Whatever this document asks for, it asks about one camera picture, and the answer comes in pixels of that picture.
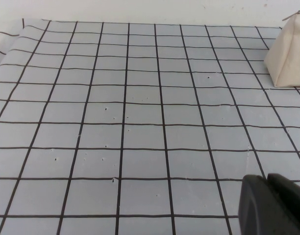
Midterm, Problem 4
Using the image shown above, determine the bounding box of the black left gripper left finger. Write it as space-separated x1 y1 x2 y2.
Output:
238 174 292 235

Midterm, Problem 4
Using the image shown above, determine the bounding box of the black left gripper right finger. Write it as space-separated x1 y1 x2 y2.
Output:
267 172 300 235

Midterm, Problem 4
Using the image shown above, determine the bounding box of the cream fabric pencil case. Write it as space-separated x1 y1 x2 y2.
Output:
264 9 300 88

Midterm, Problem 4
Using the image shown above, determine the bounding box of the blue checked tablecloth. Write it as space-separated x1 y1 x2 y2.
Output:
0 18 300 235

